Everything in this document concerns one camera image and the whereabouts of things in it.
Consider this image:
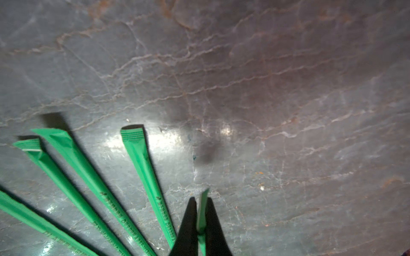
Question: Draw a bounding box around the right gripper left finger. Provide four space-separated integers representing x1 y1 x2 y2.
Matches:
169 197 198 256

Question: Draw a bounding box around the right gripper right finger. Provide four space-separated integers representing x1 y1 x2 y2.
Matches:
205 197 233 256

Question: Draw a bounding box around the green straw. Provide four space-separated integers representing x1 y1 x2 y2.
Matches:
120 125 176 248
13 138 132 256
196 188 209 256
32 128 156 256
1 191 98 256

